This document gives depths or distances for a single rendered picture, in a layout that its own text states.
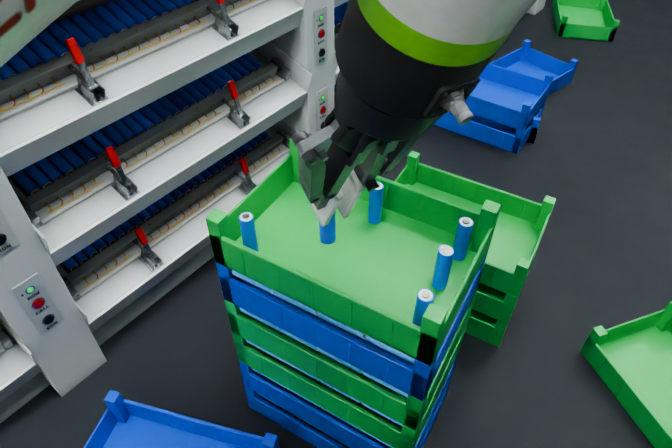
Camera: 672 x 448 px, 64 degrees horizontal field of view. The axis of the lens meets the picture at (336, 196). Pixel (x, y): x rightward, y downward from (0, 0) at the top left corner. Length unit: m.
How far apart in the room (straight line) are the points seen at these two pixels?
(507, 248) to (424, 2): 0.85
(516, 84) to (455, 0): 1.46
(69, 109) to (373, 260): 0.48
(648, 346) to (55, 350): 1.10
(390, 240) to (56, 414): 0.70
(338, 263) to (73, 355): 0.58
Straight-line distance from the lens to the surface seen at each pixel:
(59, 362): 1.09
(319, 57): 1.19
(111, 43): 0.93
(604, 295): 1.30
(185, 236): 1.14
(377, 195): 0.70
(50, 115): 0.86
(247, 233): 0.67
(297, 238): 0.72
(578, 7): 2.57
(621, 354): 1.21
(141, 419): 1.07
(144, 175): 1.00
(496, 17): 0.28
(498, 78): 1.73
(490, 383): 1.09
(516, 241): 1.10
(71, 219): 0.96
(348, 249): 0.70
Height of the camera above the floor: 0.93
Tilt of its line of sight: 42 degrees down
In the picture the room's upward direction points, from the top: straight up
